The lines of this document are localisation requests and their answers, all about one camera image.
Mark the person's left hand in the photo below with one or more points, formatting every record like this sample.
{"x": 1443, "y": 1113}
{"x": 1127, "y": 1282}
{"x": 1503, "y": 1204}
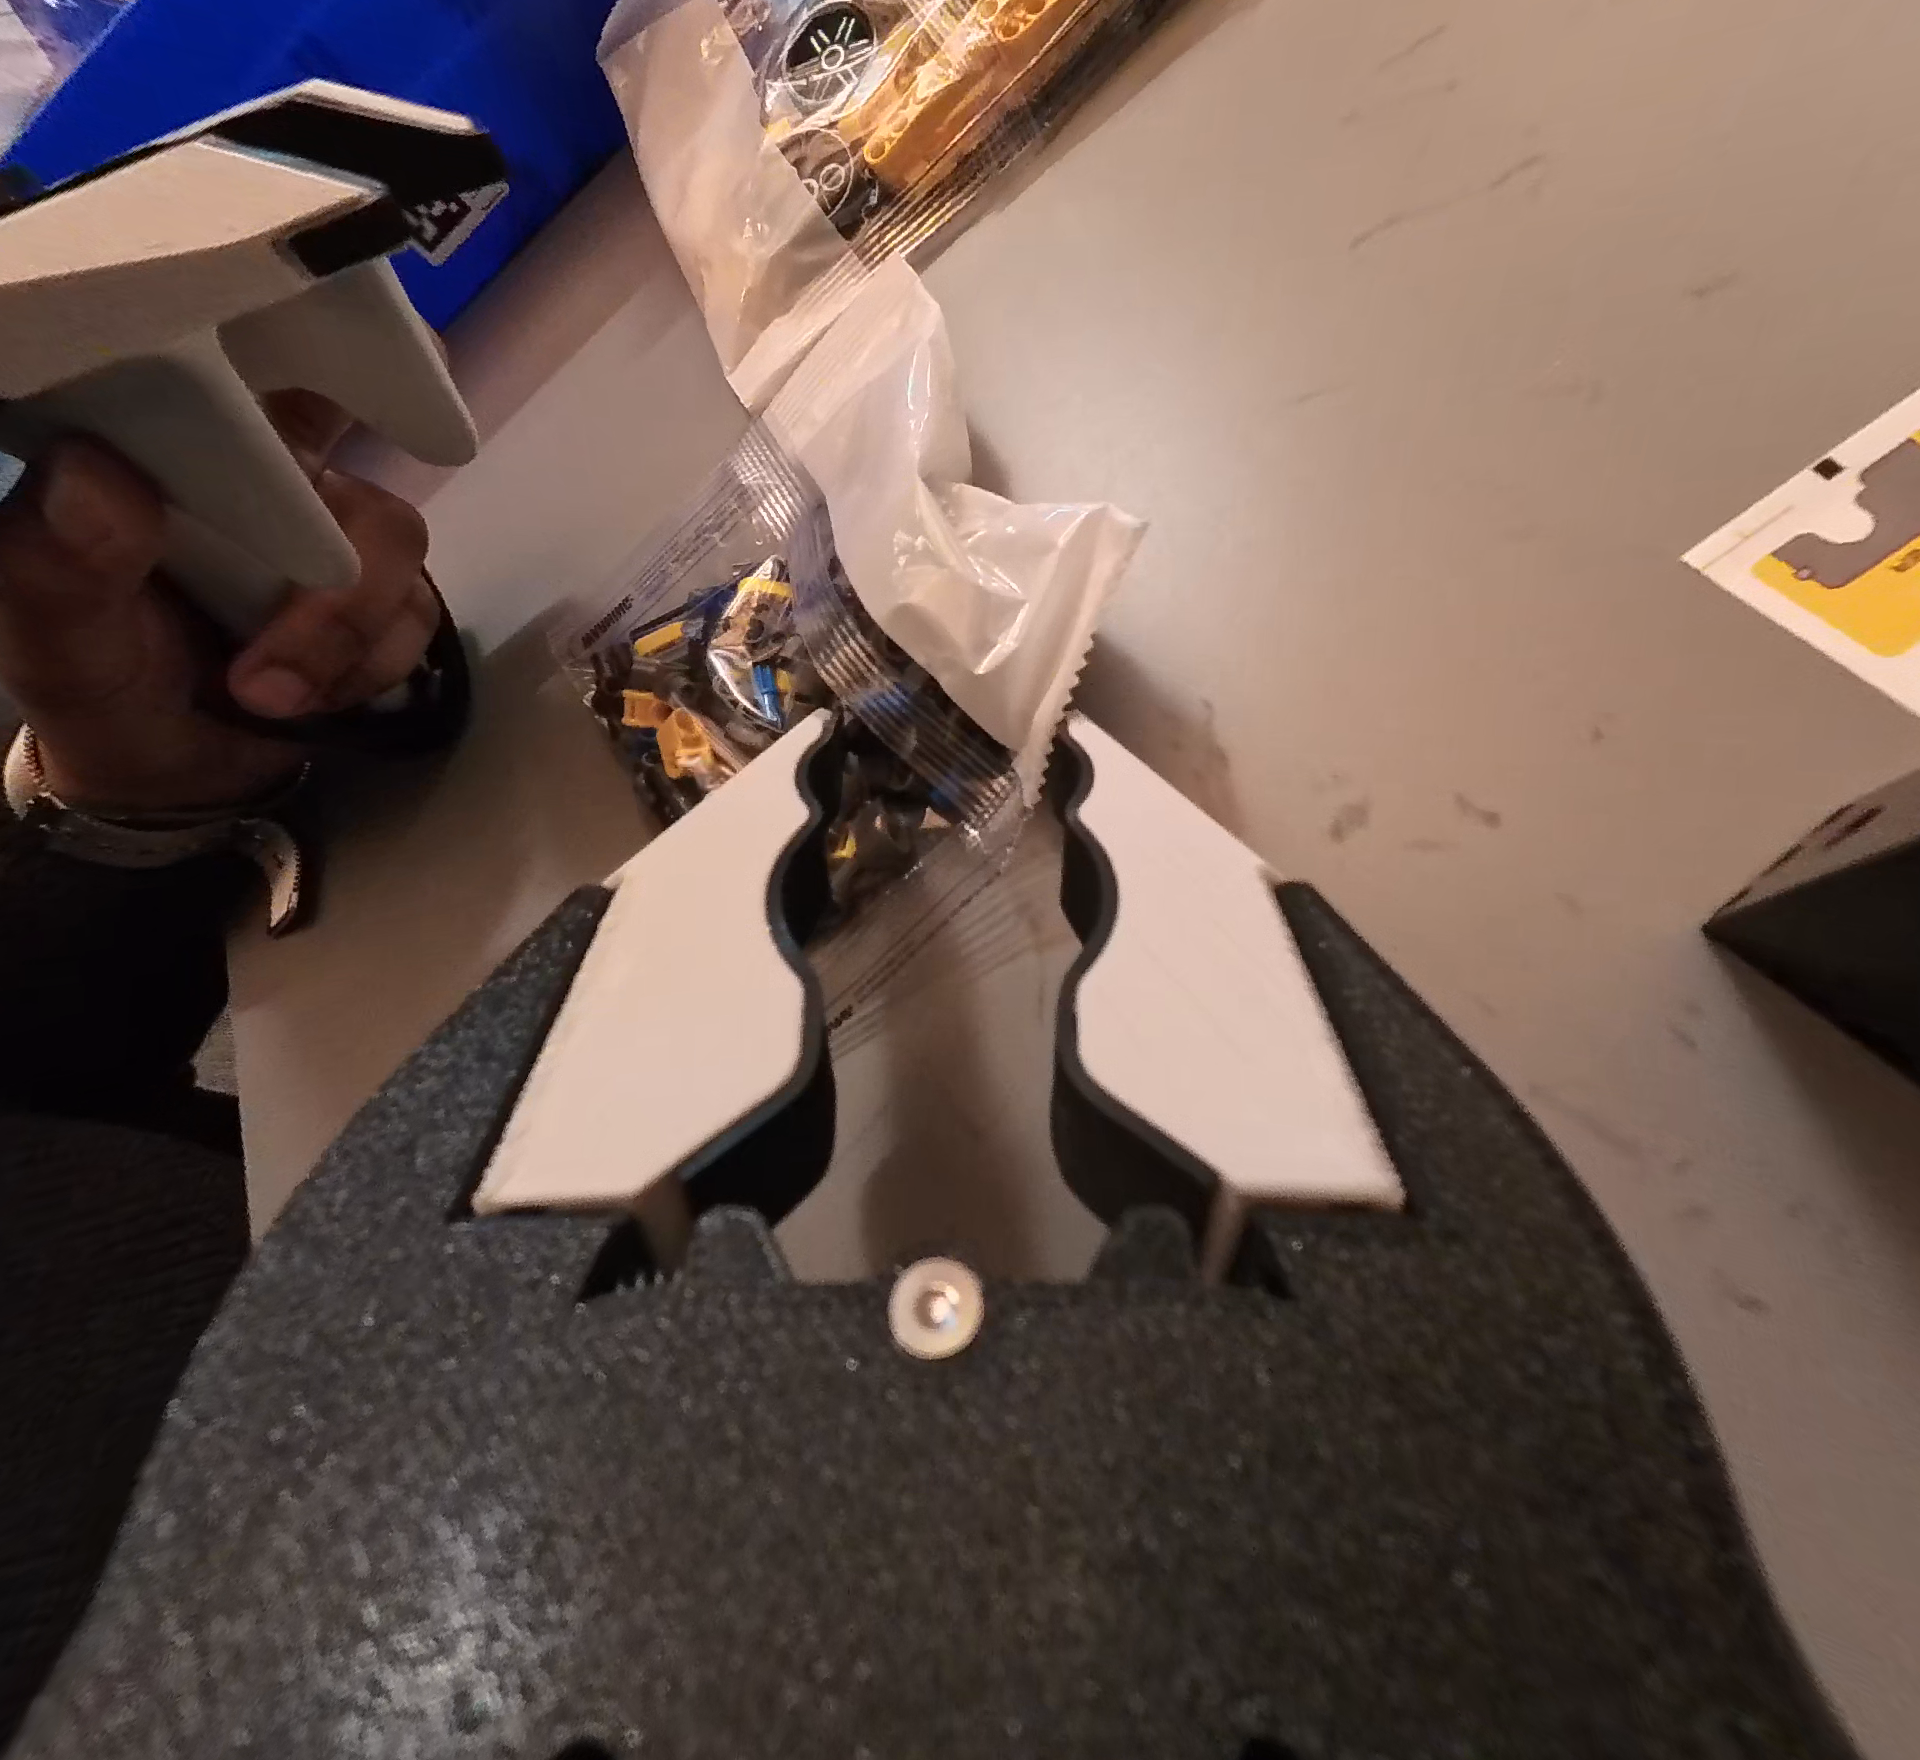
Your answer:
{"x": 88, "y": 680}

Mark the yellow sticker sheet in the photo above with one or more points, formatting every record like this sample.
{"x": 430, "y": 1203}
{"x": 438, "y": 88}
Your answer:
{"x": 1830, "y": 562}

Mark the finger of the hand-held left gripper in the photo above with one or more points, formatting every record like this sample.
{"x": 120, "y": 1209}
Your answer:
{"x": 150, "y": 244}
{"x": 346, "y": 108}

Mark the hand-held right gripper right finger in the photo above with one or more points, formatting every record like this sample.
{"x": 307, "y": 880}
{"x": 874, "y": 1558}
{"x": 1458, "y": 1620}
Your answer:
{"x": 1214, "y": 1025}

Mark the black perforated block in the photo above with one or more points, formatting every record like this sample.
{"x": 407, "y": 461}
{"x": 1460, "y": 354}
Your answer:
{"x": 1846, "y": 920}

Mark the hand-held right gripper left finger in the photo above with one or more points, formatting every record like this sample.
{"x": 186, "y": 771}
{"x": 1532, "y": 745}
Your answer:
{"x": 660, "y": 1041}

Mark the small clear parts bag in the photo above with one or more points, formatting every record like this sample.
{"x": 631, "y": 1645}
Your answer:
{"x": 961, "y": 591}

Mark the silver wristwatch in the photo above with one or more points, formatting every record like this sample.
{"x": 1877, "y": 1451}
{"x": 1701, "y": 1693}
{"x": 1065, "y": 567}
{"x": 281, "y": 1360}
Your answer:
{"x": 136, "y": 834}

